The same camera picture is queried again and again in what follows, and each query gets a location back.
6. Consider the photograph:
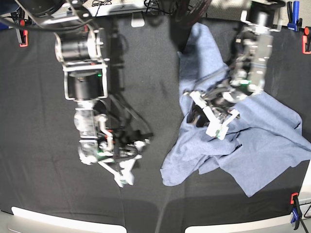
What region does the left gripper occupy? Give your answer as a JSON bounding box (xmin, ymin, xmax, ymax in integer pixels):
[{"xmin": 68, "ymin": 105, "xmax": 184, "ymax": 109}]
[{"xmin": 187, "ymin": 84, "xmax": 241, "ymax": 126}]

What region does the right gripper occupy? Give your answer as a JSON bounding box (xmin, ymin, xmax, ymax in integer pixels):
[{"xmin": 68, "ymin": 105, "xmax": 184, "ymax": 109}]
[{"xmin": 97, "ymin": 131, "xmax": 153, "ymax": 164}]

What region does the blue-grey t-shirt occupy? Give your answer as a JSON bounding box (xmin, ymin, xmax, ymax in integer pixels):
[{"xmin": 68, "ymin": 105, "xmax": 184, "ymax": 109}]
[{"xmin": 160, "ymin": 23, "xmax": 311, "ymax": 197}]

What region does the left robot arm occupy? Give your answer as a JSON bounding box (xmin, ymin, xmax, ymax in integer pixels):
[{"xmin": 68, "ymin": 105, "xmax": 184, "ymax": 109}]
[{"xmin": 187, "ymin": 0, "xmax": 285, "ymax": 127}]

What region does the black table cloth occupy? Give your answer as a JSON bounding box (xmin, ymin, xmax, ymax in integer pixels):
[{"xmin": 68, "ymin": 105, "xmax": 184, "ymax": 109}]
[{"xmin": 0, "ymin": 16, "xmax": 309, "ymax": 233}]

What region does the blue clamp far right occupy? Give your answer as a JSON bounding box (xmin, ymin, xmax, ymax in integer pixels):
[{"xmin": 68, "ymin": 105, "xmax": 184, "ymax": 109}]
[{"xmin": 287, "ymin": 0, "xmax": 302, "ymax": 32}]

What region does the orange clamp far right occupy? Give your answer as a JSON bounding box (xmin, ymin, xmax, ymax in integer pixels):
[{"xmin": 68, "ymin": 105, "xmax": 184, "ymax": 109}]
[{"xmin": 302, "ymin": 27, "xmax": 311, "ymax": 54}]

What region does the orange blue clamp near right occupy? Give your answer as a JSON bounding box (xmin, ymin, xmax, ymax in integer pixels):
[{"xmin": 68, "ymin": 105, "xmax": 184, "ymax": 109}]
[{"xmin": 291, "ymin": 193, "xmax": 302, "ymax": 230}]

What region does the orange clamp far left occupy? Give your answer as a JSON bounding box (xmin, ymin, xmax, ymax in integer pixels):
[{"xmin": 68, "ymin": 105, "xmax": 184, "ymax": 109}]
[{"xmin": 15, "ymin": 19, "xmax": 29, "ymax": 47}]

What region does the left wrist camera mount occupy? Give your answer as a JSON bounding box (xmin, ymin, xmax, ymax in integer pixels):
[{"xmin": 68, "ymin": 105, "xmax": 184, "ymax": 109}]
[{"xmin": 183, "ymin": 91, "xmax": 240, "ymax": 140}]

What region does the red black cable bundle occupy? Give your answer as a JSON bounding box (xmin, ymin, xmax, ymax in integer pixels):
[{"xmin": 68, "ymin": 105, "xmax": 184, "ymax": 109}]
[{"xmin": 175, "ymin": 0, "xmax": 212, "ymax": 25}]

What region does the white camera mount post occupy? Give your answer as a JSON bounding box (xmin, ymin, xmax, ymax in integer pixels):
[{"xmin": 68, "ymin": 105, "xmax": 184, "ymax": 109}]
[{"xmin": 131, "ymin": 12, "xmax": 145, "ymax": 28}]

